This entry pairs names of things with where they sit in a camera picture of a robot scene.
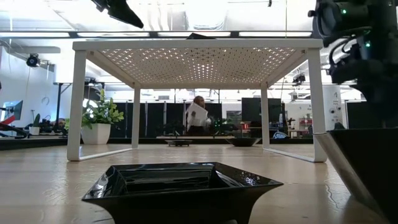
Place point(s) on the white perforated shelf riser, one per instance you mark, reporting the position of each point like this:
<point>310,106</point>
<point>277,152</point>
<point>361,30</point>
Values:
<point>199,44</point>

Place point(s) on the black metal stand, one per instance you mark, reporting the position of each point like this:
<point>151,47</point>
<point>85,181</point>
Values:
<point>58,105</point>

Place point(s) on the black aluminium frame rail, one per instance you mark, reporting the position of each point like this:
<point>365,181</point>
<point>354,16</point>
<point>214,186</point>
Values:
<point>211,141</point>

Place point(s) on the small plant in white pot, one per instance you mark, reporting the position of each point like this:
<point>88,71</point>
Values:
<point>35,126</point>

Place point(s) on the black hanging spotlight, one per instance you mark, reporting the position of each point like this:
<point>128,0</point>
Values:
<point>32,60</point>
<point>298,78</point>

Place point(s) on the overhead light bar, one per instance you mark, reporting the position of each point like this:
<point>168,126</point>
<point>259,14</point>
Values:
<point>234,34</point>

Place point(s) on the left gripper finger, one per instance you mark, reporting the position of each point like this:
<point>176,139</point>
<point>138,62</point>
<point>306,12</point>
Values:
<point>124,14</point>

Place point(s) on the white board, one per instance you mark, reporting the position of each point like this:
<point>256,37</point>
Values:
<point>196,115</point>

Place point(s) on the computer monitor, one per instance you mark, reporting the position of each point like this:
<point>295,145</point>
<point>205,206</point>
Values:
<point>14,110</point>

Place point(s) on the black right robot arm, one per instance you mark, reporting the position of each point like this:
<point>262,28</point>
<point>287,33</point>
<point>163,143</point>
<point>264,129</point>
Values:
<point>342,15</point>

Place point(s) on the black cabinet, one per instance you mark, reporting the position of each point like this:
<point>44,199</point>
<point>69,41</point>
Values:
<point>252,109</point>

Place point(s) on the small square black dish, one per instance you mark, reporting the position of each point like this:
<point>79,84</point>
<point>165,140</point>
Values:
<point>178,143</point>

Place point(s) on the white cylindrical column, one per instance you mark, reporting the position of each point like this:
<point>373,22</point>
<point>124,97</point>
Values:
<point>334,105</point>

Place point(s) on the wavy square black plate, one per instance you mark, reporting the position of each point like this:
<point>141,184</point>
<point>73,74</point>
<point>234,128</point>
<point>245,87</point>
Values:
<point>373,161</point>

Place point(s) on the person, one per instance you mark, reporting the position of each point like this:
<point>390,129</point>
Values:
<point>199,101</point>

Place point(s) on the red and blue storage rack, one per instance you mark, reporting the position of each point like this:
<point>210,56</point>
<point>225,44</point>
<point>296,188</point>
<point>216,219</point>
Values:
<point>244,126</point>

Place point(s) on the black partition wall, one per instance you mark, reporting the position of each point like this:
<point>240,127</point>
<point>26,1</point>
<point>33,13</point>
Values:
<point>357,115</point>
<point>155,119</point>

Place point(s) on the rounded black bowl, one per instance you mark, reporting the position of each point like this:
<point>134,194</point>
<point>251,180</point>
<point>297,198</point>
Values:
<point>243,142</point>

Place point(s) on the green plant in white pot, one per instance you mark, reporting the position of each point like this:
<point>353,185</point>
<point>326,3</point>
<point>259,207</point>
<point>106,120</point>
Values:
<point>102,115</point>

